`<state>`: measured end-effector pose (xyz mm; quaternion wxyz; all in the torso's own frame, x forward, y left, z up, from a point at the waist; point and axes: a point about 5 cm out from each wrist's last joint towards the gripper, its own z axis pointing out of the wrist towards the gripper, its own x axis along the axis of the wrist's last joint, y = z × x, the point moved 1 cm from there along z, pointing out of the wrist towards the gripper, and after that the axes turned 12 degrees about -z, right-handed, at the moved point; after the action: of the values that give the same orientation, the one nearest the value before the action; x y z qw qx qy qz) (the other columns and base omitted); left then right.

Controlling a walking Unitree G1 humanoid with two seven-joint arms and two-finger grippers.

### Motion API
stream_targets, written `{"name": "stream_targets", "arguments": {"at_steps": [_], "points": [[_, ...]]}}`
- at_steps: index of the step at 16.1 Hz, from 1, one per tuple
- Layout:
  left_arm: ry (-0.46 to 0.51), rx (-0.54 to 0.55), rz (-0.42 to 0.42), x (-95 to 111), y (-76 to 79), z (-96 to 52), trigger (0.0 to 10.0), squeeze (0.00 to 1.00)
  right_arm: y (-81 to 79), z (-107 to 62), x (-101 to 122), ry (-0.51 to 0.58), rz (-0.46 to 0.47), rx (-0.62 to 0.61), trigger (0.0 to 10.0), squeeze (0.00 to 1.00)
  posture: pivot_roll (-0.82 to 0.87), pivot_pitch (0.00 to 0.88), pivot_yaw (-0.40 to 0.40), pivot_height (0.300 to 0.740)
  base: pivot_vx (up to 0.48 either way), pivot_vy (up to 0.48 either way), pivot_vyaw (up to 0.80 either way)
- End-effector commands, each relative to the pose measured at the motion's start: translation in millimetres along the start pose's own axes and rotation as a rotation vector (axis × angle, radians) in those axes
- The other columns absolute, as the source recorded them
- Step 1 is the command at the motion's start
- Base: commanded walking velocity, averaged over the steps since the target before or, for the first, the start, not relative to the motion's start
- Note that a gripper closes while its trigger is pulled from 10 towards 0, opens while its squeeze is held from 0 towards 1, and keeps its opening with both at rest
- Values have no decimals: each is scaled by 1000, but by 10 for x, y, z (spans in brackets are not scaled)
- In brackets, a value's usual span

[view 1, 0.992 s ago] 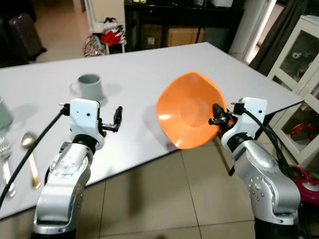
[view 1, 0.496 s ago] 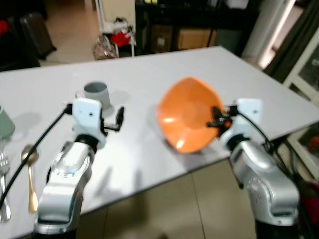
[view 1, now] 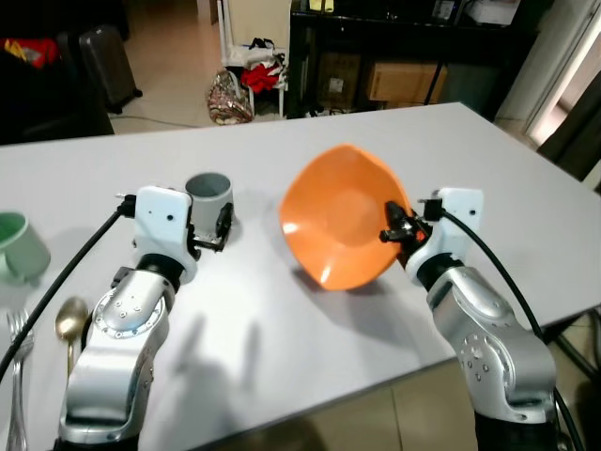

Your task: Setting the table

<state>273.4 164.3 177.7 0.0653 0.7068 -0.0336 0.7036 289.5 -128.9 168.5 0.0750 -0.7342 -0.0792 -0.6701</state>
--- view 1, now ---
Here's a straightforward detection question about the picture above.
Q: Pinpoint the small brown box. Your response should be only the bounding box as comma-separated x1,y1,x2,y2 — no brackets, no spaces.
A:
317,52,363,110

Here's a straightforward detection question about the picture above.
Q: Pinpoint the black shelf unit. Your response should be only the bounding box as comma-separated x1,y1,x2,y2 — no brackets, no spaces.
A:
286,0,564,119

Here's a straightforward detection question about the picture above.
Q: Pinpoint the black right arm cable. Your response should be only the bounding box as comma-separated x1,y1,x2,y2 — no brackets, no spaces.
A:
439,211,589,451

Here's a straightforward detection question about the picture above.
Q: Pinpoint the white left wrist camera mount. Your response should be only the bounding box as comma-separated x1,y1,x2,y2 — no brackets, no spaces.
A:
134,186,198,285

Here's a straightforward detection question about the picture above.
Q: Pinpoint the white box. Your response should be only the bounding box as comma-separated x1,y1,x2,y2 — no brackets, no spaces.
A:
467,0,523,25

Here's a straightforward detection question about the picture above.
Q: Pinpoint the white rack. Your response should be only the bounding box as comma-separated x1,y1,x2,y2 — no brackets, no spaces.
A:
218,0,293,119

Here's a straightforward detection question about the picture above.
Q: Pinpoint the green mug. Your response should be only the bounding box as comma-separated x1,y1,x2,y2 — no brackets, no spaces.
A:
0,211,53,287

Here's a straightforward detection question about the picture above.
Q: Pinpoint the red cloth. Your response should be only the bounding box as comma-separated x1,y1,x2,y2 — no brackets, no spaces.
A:
3,38,59,70

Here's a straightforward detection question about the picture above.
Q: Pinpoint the orange bowl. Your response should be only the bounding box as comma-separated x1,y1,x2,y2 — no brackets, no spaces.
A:
280,143,415,291

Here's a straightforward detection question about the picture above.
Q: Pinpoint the patterned brown bag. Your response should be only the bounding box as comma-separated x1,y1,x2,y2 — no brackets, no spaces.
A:
208,68,255,126

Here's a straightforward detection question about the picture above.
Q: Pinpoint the silver fork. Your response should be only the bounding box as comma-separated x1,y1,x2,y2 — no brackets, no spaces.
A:
5,310,37,451

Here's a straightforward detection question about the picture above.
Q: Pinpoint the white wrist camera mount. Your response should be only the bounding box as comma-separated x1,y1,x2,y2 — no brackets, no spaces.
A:
134,186,198,285
406,188,485,279

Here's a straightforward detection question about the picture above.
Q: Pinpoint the grey mug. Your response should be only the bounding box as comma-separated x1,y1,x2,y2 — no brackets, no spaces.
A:
184,172,236,237

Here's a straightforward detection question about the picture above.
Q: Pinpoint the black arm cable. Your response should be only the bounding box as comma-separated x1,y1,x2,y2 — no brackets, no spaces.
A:
0,194,140,381
439,211,589,451

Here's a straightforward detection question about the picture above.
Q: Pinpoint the wide cardboard box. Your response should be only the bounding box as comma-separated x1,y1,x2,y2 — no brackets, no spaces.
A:
366,61,448,105

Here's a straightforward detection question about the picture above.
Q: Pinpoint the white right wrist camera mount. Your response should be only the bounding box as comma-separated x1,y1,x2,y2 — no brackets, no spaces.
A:
406,188,485,279

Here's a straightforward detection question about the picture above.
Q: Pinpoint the black table leg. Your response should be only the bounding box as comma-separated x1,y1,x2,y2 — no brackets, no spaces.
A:
540,315,601,379

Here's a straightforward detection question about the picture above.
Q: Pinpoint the red and white bag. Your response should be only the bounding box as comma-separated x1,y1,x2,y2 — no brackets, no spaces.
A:
239,38,288,94

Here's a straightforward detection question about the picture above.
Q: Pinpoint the dark suitcase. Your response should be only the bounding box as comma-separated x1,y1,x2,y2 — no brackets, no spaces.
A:
80,26,145,115

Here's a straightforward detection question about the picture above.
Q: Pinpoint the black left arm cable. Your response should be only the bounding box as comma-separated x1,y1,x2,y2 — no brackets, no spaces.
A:
0,194,140,381

